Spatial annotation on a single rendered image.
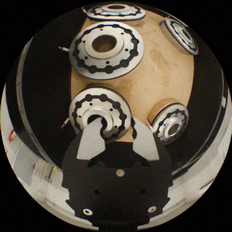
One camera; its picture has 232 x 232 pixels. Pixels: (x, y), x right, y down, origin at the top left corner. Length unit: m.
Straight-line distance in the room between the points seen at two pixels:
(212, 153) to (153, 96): 3.29
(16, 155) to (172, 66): 3.19
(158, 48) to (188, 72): 0.09
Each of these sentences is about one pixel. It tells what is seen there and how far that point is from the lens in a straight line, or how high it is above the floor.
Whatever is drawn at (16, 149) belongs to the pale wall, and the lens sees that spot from 3.07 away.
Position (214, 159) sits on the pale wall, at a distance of 3.38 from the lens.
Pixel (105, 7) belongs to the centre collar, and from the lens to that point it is 0.18.
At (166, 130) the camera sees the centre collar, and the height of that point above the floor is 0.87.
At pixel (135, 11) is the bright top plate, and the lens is 0.18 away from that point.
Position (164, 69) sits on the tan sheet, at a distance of 0.16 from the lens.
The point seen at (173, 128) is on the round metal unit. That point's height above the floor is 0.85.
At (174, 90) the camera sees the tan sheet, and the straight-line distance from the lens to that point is 0.18.
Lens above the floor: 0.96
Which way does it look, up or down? 60 degrees down
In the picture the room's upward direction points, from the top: 180 degrees clockwise
